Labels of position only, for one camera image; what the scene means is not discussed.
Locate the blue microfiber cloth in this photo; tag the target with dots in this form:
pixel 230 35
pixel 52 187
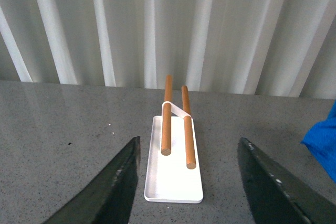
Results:
pixel 320 141

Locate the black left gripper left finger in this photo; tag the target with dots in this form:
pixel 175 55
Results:
pixel 109 197

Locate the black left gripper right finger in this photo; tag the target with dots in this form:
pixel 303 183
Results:
pixel 274 194

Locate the white rack with wooden bars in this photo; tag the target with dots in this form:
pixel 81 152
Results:
pixel 173 171

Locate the white pleated curtain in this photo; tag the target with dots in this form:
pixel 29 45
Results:
pixel 269 47

